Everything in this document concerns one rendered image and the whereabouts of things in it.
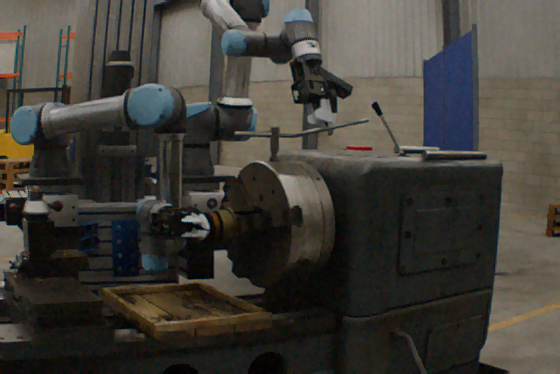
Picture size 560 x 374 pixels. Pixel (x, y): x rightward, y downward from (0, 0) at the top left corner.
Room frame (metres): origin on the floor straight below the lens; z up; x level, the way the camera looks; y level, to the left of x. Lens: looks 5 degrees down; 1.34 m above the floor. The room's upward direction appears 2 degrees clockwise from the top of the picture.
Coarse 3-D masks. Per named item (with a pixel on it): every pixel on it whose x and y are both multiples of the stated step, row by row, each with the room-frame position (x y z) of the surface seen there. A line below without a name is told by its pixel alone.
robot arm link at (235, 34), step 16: (208, 0) 2.21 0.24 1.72; (224, 0) 2.20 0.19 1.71; (208, 16) 2.19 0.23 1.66; (224, 16) 2.08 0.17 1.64; (224, 32) 2.04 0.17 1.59; (240, 32) 1.96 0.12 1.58; (256, 32) 1.99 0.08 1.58; (224, 48) 1.97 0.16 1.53; (240, 48) 1.96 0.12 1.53; (256, 48) 1.97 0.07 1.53
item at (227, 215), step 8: (224, 208) 1.79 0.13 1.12; (208, 216) 1.73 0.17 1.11; (216, 216) 1.74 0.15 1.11; (224, 216) 1.74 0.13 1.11; (232, 216) 1.75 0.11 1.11; (216, 224) 1.72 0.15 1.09; (224, 224) 1.73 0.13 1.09; (232, 224) 1.74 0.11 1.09; (216, 232) 1.72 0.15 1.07; (224, 232) 1.73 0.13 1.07; (232, 232) 1.74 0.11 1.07; (208, 240) 1.73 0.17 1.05; (216, 240) 1.73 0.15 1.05; (224, 240) 1.74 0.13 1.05; (232, 240) 1.75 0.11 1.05
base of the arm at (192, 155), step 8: (184, 144) 2.33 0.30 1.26; (192, 144) 2.32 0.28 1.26; (200, 144) 2.33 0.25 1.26; (208, 144) 2.37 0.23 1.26; (184, 152) 2.32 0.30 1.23; (192, 152) 2.32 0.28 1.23; (200, 152) 2.33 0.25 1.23; (208, 152) 2.37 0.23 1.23; (184, 160) 2.32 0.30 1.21; (192, 160) 2.31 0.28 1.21; (200, 160) 2.32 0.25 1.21; (208, 160) 2.36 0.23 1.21; (184, 168) 2.31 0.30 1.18; (192, 168) 2.31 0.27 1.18; (200, 168) 2.32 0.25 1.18; (208, 168) 2.34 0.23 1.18
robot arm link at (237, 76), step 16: (240, 0) 2.29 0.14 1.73; (256, 0) 2.31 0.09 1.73; (240, 16) 2.31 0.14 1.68; (256, 16) 2.33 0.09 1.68; (240, 64) 2.36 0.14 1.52; (224, 80) 2.39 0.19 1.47; (240, 80) 2.37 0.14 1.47; (224, 96) 2.39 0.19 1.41; (240, 96) 2.38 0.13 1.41; (224, 112) 2.38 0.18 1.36; (240, 112) 2.38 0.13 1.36; (256, 112) 2.42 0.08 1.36; (224, 128) 2.37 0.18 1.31; (240, 128) 2.39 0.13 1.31
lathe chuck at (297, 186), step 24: (264, 168) 1.80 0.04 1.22; (288, 168) 1.80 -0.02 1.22; (264, 192) 1.80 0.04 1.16; (288, 192) 1.72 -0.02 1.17; (312, 192) 1.76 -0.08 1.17; (312, 216) 1.73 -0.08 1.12; (264, 240) 1.79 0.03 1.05; (288, 240) 1.71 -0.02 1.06; (312, 240) 1.73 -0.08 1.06; (264, 264) 1.79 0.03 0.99; (288, 264) 1.71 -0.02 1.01; (312, 264) 1.75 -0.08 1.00
